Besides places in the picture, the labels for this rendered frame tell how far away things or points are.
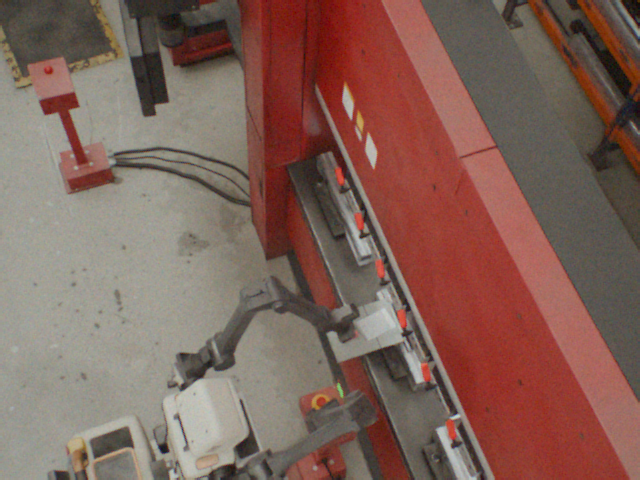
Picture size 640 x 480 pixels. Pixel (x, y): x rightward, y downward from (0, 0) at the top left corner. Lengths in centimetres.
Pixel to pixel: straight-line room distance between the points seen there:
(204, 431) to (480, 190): 121
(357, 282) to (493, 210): 151
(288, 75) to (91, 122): 198
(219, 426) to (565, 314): 122
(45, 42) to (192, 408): 304
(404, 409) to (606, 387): 149
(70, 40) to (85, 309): 166
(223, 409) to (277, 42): 125
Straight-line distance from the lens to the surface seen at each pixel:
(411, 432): 337
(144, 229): 468
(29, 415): 441
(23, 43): 545
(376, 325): 335
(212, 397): 285
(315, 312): 296
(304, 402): 347
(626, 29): 466
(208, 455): 296
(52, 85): 423
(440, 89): 228
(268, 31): 308
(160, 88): 343
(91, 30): 544
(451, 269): 252
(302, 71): 332
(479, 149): 220
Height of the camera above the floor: 410
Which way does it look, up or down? 62 degrees down
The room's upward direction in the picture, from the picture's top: 5 degrees clockwise
